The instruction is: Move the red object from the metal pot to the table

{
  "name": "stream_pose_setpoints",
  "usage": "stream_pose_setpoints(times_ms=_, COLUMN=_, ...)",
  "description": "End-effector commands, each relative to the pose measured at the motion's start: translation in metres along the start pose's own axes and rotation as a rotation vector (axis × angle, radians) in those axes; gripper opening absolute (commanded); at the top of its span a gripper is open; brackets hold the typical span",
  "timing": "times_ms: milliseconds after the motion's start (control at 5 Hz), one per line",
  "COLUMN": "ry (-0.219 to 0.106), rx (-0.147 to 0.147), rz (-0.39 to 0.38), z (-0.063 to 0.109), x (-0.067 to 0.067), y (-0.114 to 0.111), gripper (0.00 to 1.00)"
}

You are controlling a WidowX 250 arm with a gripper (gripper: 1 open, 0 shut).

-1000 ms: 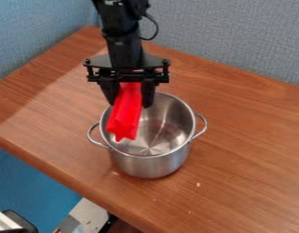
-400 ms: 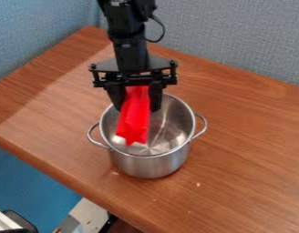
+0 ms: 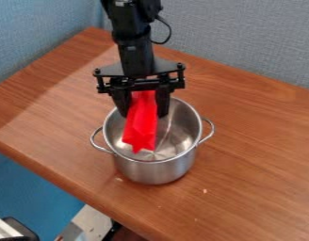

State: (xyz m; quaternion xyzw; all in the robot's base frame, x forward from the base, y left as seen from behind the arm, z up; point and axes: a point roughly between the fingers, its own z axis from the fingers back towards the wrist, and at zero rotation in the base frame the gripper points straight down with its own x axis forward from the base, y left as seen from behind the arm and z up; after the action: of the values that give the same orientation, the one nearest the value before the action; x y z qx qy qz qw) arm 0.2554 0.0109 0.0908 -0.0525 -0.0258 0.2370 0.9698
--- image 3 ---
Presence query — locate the black and white object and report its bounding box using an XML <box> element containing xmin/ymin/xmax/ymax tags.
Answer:
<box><xmin>0</xmin><ymin>217</ymin><xmax>40</xmax><ymax>241</ymax></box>

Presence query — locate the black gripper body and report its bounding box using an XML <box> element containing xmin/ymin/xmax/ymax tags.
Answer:
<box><xmin>92</xmin><ymin>41</ymin><xmax>188</xmax><ymax>94</ymax></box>

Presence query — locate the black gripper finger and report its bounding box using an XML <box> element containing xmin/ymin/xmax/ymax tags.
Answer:
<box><xmin>112</xmin><ymin>89</ymin><xmax>132</xmax><ymax>118</ymax></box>
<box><xmin>156</xmin><ymin>88</ymin><xmax>170</xmax><ymax>118</ymax></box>

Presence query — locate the stainless steel pot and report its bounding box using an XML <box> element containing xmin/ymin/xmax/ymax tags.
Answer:
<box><xmin>90</xmin><ymin>97</ymin><xmax>215</xmax><ymax>185</ymax></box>

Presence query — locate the red plastic block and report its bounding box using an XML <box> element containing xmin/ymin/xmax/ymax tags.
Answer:
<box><xmin>122</xmin><ymin>90</ymin><xmax>158</xmax><ymax>153</ymax></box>

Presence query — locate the white table leg frame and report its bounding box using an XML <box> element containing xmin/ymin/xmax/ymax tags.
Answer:
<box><xmin>55</xmin><ymin>205</ymin><xmax>112</xmax><ymax>241</ymax></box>

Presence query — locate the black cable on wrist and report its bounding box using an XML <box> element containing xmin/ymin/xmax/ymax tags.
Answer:
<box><xmin>150</xmin><ymin>15</ymin><xmax>174</xmax><ymax>45</ymax></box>

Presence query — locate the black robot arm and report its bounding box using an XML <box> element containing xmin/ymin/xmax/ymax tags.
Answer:
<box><xmin>94</xmin><ymin>0</ymin><xmax>187</xmax><ymax>118</ymax></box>

